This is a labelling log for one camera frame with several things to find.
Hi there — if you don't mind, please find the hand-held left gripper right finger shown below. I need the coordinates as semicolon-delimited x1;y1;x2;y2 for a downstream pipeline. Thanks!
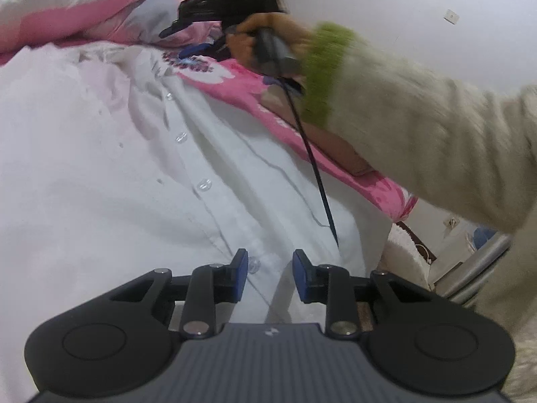
292;249;437;340

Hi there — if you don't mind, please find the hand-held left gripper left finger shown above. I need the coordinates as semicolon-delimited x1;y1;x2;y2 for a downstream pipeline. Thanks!
110;249;250;340

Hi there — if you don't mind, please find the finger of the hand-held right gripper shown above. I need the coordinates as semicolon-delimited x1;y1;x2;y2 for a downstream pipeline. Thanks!
178;43;229;60
158;21;198;39

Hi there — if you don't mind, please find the white shirt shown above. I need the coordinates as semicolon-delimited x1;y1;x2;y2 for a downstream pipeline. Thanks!
0;44;378;403

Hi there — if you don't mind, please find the person's right forearm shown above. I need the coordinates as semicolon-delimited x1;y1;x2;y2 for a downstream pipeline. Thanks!
300;23;537;236

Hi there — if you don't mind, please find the person's right hand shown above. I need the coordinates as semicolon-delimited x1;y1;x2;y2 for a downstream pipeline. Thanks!
227;12;313;75

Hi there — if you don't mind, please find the pink white printed duvet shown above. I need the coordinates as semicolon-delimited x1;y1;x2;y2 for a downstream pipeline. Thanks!
0;0;229;53

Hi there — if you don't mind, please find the pink floral blanket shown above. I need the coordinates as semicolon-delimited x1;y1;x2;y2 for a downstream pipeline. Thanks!
0;38;418;221

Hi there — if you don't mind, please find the person's cream fuzzy robe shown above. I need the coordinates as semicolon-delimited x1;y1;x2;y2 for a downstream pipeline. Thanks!
474;235;537;403

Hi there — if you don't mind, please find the black cable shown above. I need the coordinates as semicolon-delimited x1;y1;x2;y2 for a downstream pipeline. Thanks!
279;73;340;248

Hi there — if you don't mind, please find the grey metal chair frame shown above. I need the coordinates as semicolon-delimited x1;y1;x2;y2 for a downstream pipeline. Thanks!
436;231;513;308

